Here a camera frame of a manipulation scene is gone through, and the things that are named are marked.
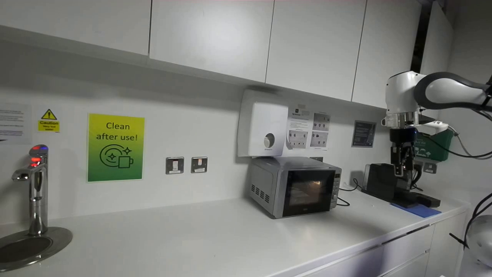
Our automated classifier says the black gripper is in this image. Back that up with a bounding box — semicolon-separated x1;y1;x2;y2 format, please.
389;127;418;193

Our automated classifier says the white upper cabinet door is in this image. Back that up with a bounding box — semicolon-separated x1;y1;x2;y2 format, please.
264;0;369;103
350;0;424;111
0;0;153;57
147;0;276;85
413;0;455;79

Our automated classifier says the silver microwave body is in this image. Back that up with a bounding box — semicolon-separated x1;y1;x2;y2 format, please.
246;156;344;220

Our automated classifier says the black coffee machine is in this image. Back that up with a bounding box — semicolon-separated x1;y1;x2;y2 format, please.
364;162;413;203

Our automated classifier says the black flat stand base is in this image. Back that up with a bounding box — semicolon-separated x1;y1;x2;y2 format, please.
401;190;442;210

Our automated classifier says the green first aid box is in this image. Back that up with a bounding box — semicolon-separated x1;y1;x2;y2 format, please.
412;127;455;163

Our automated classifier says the blue mat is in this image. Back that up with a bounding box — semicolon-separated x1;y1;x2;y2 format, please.
390;199;442;220

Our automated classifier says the dark framed Christmas poster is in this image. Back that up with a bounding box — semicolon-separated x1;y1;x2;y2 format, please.
350;120;378;150

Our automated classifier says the white base cabinet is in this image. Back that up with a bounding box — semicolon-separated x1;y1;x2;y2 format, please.
290;210;470;277

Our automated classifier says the small socket photo sheet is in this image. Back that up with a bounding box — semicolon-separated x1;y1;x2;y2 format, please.
309;130;330;150
312;111;332;131

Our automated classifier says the white instruction sheet with logo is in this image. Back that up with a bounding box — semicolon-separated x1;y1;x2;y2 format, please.
286;103;315;151

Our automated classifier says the white paper towel dispenser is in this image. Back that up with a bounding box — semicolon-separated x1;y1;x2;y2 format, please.
235;90;290;162

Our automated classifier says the green clean after use poster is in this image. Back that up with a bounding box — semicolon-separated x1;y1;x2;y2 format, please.
86;113;146;183

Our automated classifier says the yellow warning sign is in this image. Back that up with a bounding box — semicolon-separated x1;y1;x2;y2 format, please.
35;107;61;136

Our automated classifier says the chrome hot water tap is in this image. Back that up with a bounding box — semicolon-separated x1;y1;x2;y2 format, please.
10;143;50;239

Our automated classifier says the round metal drip tray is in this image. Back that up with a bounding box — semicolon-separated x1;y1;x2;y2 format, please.
0;227;73;274

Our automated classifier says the white text notice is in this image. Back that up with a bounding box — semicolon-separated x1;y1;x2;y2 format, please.
0;103;33;147

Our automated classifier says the steel double wall socket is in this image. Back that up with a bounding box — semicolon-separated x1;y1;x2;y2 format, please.
349;170;367;190

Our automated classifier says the small white wrist camera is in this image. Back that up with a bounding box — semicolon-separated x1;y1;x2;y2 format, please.
419;119;450;137

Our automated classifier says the black microwave power cable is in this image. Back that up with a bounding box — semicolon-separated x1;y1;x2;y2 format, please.
333;185;367;208

